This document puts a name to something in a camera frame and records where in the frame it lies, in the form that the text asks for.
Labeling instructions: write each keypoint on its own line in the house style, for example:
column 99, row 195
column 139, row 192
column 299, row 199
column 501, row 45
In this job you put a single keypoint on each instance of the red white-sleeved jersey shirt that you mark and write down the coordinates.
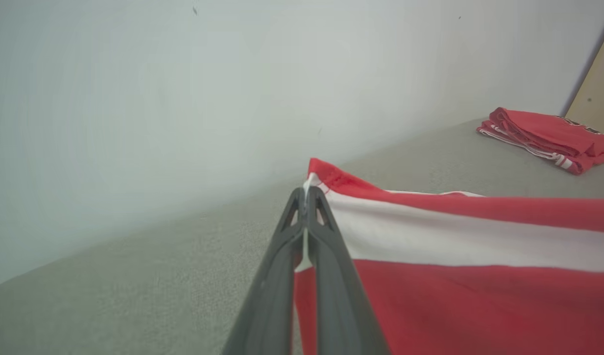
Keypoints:
column 543, row 135

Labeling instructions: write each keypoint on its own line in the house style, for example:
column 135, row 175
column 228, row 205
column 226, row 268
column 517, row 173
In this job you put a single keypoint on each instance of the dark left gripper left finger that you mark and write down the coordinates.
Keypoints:
column 272, row 296

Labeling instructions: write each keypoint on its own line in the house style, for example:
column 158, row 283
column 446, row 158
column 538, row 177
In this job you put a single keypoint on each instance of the grey fabric sofa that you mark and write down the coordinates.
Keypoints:
column 134, row 296

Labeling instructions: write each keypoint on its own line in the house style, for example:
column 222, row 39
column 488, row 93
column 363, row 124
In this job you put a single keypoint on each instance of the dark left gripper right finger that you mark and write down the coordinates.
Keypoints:
column 339, row 296

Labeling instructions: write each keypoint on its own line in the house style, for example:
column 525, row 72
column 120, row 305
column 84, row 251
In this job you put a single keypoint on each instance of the light wooden panel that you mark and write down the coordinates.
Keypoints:
column 597, row 93

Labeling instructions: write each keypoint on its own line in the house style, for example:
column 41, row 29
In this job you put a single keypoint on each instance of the red shorts with white stripe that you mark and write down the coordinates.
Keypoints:
column 454, row 296

